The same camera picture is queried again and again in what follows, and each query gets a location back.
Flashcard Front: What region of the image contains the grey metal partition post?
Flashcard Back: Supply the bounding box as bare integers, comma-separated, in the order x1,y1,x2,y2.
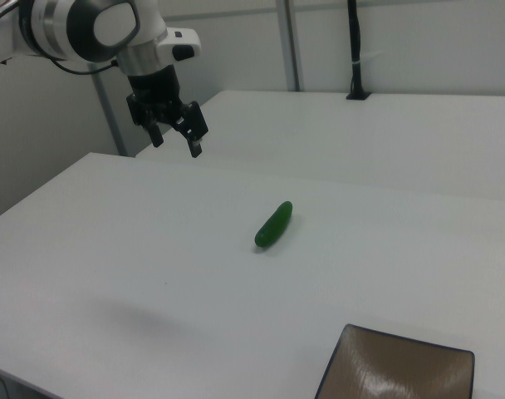
274,0,302,92
89,71,130,158

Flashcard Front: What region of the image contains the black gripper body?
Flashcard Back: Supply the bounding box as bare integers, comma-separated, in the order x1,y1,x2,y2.
126,64,192,125

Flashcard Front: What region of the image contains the green cucumber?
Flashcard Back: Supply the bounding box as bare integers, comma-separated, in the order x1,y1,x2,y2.
253,200,294,249

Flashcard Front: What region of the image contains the black pole with base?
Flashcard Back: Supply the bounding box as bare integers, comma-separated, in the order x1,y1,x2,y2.
345,0,373,101

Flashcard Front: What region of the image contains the white cable tie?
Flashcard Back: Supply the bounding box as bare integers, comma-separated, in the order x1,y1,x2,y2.
351,50,383,67

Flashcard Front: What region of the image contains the brown square ceramic plate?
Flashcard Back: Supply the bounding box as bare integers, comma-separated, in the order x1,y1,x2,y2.
313,323,476,399

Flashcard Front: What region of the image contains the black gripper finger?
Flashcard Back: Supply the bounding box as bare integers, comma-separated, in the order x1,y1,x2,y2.
171,101,210,160
125,92,165,149

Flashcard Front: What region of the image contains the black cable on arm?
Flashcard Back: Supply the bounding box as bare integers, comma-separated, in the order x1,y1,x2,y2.
47,57,121,77

